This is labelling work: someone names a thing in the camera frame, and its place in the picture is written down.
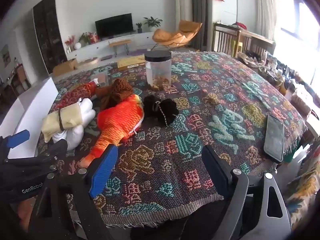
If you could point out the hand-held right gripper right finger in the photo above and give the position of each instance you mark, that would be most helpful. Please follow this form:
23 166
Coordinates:
216 170

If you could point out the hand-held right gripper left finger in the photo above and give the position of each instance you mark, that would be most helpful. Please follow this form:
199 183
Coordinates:
103 172

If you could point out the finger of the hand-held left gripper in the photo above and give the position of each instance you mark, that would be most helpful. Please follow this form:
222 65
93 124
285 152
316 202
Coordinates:
56 150
18 138

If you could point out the white soft cloth bundle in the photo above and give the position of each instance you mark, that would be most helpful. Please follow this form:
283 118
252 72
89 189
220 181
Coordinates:
86 110

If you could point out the orange fish plush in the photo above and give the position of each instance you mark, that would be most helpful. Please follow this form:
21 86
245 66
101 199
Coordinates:
117 122

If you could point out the red leopard mesh bag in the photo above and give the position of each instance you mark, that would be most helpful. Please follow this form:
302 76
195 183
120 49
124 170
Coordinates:
75 93

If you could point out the white box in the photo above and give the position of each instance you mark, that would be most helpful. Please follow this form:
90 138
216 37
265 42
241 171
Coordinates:
32 105

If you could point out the yellow cloth roll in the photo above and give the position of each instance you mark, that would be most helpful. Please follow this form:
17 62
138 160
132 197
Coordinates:
70 116

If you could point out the black smartphone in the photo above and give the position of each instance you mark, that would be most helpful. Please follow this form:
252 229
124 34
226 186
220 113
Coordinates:
273 137

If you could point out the patterned woven blanket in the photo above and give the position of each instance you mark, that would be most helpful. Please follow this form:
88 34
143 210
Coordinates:
175 105

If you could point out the black cloth bundle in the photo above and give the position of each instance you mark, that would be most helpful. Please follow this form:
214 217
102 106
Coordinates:
150 107

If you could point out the cardboard box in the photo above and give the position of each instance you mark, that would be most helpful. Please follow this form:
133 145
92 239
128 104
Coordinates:
65 67

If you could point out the brown knitted cloth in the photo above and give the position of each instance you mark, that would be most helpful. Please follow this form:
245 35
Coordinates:
120 90

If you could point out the floral cloth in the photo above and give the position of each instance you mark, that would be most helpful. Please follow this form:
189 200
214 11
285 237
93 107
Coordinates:
305 190

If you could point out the white round vase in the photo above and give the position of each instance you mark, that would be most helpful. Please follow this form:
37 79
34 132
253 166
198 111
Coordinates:
77 46

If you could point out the red flowers in vase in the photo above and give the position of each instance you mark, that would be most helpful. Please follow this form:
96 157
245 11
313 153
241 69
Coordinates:
69 41

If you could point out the white television cabinet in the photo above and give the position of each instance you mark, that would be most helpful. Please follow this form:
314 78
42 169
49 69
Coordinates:
95 47

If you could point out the dark bookcase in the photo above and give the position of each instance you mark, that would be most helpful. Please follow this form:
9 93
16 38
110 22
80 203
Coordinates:
48 32

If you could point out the yellow flat box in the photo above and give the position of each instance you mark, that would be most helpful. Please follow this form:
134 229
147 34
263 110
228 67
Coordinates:
130 62

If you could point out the clear jar with black lid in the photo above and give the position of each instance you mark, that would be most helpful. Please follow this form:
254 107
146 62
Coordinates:
157 72

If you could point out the clutter of small items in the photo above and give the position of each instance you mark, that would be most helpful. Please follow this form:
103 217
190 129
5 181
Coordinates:
277 72

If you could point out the leafy plant with red wrap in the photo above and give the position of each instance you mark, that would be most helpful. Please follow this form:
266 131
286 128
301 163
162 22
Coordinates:
87 38

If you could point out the wooden bench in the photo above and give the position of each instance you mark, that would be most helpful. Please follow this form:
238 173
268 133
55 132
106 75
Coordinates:
120 42

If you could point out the black television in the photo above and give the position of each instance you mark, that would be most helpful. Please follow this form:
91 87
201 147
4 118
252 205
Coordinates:
113 26

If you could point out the orange lounge chair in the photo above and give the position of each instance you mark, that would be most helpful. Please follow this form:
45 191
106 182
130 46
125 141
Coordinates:
175 36

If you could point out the red cloth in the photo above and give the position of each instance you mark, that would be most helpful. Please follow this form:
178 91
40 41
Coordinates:
241 25

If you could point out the small green potted plant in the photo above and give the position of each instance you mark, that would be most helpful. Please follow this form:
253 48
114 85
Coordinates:
139 27

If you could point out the large green potted plant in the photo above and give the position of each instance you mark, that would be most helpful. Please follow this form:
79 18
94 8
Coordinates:
152 22

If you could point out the grey curtain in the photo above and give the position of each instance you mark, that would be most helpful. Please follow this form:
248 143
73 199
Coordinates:
201 10

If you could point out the window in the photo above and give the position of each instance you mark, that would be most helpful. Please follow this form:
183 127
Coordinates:
300 30

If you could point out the white curtain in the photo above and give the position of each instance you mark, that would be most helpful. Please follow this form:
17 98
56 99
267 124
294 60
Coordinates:
267 7

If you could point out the white standing air conditioner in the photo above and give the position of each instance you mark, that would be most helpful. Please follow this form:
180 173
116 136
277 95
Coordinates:
183 2

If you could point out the framed wall picture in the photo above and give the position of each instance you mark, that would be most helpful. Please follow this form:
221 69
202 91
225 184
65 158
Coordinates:
5 56

